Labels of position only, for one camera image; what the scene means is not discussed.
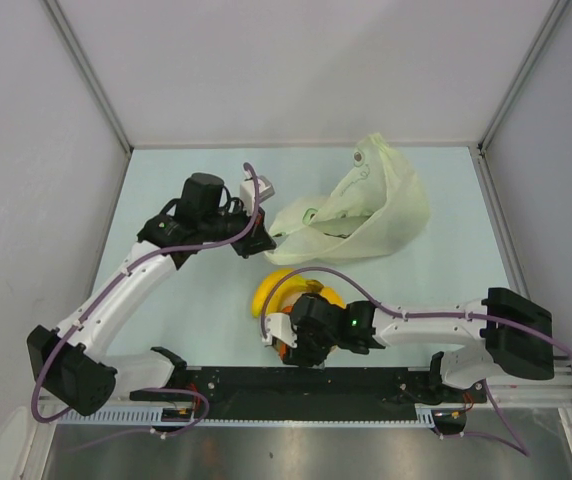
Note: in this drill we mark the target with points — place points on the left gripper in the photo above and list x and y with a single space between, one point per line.
256 240

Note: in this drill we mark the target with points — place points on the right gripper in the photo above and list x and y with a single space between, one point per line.
303 357

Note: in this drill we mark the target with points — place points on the yellow fake bell pepper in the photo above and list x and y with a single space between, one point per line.
330 295

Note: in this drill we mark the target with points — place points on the orange fake fruit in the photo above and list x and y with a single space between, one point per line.
285 333

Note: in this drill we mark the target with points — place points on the yellow fake banana bunch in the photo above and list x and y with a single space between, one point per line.
275 302

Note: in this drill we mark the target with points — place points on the pale green plastic bag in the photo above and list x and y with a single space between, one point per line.
378 208

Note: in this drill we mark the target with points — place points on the pink ceramic plate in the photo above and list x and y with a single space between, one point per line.
306 356

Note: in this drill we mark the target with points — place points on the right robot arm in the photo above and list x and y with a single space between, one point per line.
503 333

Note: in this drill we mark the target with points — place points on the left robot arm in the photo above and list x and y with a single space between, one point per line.
70 361

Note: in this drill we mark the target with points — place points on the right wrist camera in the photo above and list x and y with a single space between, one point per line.
278 327

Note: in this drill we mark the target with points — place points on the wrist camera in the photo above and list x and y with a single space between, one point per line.
278 327
252 191

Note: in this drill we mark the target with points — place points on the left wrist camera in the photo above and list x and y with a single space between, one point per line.
252 191

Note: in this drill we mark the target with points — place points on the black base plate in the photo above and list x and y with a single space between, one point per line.
331 394

